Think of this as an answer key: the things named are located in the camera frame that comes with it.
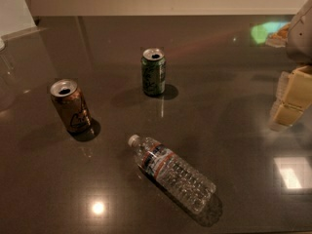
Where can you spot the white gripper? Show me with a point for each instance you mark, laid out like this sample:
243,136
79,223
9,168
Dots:
300,36

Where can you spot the clear plastic water bottle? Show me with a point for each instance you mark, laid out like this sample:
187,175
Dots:
192,189

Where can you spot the green soda can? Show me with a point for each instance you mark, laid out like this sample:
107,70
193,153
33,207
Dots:
153,72

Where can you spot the brown orange soda can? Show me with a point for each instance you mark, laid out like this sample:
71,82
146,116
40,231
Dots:
70,105

